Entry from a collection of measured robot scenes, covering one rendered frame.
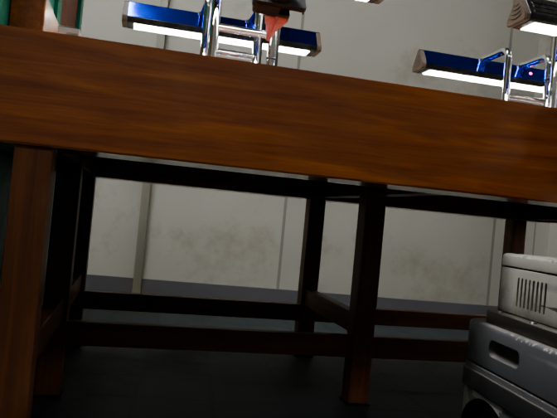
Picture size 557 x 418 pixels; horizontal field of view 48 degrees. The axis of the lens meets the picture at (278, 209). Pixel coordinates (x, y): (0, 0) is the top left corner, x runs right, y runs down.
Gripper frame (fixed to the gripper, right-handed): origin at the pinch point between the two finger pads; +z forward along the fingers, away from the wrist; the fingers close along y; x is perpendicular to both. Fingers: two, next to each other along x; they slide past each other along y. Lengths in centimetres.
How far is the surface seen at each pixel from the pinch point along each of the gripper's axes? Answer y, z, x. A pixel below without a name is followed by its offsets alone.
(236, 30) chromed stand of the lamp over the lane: 2.0, 19.0, -28.9
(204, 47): 8, 37, -45
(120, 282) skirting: 25, 211, -78
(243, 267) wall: -38, 200, -86
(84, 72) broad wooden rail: 32.4, -1.4, 21.4
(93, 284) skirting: 38, 213, -77
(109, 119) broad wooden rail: 27.6, 3.2, 26.8
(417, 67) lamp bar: -66, 44, -63
